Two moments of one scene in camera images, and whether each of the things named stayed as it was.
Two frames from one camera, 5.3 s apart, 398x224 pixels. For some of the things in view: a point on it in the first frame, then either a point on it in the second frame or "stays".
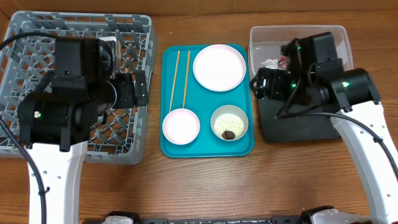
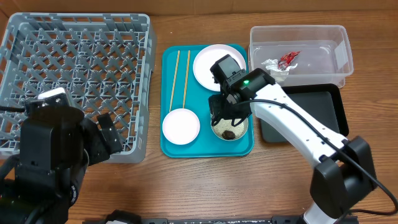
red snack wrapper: (283, 63) stays
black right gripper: (277, 77) -> (217, 114)
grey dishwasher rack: (27, 58) stays
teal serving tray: (180, 89) stays
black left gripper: (127, 100) -> (101, 150)
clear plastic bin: (265, 42) stays
